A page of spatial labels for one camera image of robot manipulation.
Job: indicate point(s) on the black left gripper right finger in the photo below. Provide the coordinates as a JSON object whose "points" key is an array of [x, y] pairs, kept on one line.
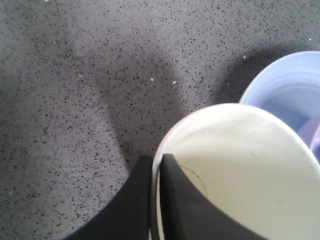
{"points": [[188, 215]]}

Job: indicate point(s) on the light blue plate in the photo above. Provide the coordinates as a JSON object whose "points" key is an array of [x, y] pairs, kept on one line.
{"points": [[288, 88]]}

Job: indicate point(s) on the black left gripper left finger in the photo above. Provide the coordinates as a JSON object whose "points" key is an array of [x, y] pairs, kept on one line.
{"points": [[127, 215]]}

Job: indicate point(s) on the purple bowl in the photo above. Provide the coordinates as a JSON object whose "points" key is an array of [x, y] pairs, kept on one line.
{"points": [[310, 134]]}

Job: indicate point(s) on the brown paper cup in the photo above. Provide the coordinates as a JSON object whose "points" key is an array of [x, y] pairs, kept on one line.
{"points": [[250, 165]]}

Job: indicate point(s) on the grey stone countertop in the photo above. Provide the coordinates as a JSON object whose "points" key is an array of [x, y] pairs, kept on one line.
{"points": [[88, 86]]}

